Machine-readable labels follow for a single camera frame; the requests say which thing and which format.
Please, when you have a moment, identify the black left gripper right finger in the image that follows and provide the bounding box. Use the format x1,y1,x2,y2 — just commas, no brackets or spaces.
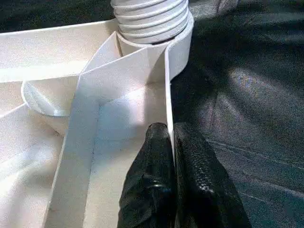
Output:
173,122,253,228

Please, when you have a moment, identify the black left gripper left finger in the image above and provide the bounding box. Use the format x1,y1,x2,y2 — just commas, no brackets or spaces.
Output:
117,122,176,228

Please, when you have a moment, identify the white plastic table leg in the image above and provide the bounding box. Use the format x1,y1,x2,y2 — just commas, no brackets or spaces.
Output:
110,0,191,45

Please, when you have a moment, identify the black work mat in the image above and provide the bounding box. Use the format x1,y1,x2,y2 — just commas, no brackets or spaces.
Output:
0,0,304,228

